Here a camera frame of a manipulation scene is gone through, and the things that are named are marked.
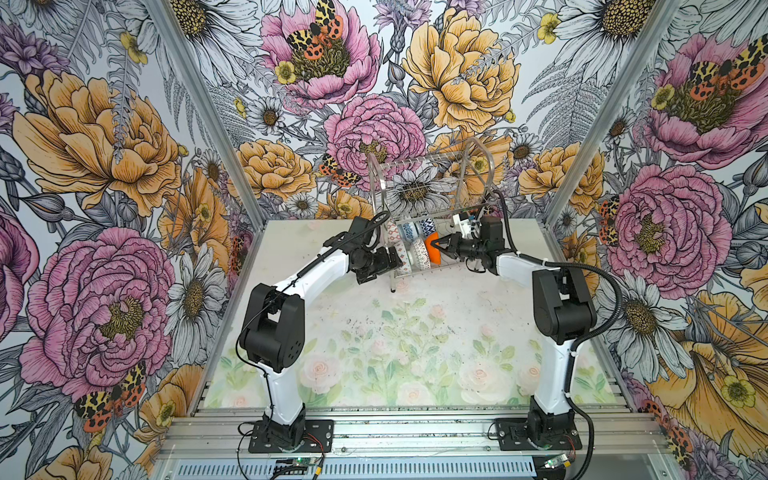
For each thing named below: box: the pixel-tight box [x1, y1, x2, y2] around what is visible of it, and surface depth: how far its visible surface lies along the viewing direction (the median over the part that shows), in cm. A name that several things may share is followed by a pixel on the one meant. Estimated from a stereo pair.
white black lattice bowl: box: [413, 238, 431, 270], surface depth 98 cm
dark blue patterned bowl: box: [387, 220, 401, 246], surface depth 104 cm
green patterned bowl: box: [394, 240, 413, 278], surface depth 96 cm
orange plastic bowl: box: [424, 232, 441, 265], surface depth 99 cm
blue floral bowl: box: [401, 222, 420, 242], surface depth 104 cm
